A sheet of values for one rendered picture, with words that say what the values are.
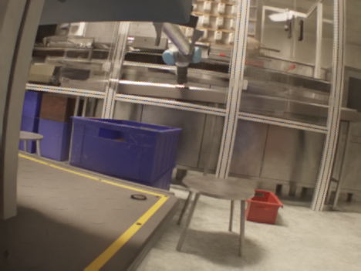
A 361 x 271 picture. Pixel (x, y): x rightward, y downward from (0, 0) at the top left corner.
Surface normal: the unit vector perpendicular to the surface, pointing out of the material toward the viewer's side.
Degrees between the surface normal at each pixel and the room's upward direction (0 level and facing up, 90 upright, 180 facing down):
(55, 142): 90
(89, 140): 90
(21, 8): 90
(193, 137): 90
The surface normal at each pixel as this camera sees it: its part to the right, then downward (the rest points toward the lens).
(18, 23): 0.96, 0.15
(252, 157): -0.15, 0.01
